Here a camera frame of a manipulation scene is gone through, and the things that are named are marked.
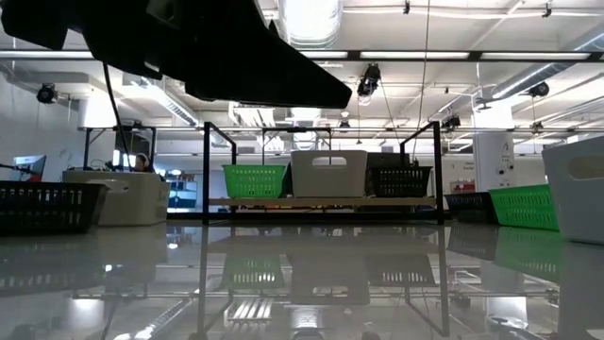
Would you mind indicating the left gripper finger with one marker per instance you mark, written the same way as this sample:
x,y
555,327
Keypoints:
x,y
273,90
273,47

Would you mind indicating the green plastic basket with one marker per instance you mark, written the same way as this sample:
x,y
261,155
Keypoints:
x,y
524,208
254,181

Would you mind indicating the white plastic basket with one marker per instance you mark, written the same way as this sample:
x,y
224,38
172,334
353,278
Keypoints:
x,y
575,208
328,181
137,198

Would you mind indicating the black plastic basket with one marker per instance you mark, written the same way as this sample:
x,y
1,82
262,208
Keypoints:
x,y
398,181
47,208
469,208

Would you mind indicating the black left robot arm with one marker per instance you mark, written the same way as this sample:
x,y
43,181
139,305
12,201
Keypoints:
x,y
33,23

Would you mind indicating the black ceiling spotlight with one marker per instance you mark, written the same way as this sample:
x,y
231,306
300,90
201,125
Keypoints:
x,y
46,93
451,122
369,80
539,90

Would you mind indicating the person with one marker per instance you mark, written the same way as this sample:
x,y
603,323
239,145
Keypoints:
x,y
143,163

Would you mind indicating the dark grey box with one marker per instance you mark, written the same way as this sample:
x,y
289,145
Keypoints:
x,y
391,159

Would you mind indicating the blue storage rack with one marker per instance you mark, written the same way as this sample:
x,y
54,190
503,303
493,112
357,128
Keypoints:
x,y
183,193

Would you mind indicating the computer monitor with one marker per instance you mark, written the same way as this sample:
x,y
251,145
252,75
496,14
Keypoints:
x,y
30,165

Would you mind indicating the black overhead light bar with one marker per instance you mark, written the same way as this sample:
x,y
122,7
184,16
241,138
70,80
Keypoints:
x,y
475,56

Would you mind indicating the red storage rack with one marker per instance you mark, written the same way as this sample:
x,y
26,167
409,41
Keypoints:
x,y
463,186

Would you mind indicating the white column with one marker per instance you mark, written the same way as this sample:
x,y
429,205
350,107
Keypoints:
x,y
493,151

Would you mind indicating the silver ceiling duct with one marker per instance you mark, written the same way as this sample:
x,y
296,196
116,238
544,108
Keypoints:
x,y
542,71
309,21

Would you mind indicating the white rectangular air duct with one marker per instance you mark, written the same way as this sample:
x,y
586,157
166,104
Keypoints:
x,y
160,101

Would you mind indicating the black background rig frame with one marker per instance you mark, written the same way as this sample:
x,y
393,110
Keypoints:
x,y
87,146

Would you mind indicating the wooden shelf black metal frame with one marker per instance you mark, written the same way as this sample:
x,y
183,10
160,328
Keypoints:
x,y
325,202

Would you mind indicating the black table frame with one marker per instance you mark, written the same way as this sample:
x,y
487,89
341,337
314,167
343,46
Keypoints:
x,y
184,217

